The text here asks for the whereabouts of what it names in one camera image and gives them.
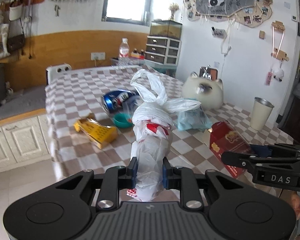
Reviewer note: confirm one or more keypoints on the person right hand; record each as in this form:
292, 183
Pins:
295, 203

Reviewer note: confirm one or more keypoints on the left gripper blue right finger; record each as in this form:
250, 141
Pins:
167, 174

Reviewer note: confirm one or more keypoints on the white plastic bag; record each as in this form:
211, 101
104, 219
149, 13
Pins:
153, 126

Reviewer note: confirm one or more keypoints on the red cardboard box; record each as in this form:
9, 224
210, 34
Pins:
223, 137

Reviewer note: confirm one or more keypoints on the window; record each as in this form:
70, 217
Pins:
127, 11

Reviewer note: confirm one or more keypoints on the grey drawer organiser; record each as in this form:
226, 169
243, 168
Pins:
163, 50

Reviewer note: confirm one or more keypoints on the white chair back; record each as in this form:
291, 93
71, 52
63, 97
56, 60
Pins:
54, 72

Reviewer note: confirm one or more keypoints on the glass fish tank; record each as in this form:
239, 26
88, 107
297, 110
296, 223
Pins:
166, 28

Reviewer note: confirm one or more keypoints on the cork photo board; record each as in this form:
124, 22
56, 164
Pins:
250, 13

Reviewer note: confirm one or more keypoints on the yellow snack box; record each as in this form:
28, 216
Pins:
99, 134

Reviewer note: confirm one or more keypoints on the teal small bowl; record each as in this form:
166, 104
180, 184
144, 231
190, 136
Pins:
122, 120

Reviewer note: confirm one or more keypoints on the light blue plastic bag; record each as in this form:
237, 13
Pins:
193, 119

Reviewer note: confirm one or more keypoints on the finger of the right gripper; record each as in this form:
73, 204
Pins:
251, 160
275, 151

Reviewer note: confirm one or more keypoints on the cream metal cup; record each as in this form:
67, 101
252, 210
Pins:
260, 113

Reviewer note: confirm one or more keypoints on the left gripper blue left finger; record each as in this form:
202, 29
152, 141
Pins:
131, 172

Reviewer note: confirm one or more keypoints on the blue soda can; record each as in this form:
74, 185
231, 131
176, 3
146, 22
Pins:
113, 100

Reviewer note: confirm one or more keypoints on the clear water bottle red label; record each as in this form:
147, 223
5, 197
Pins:
124, 48

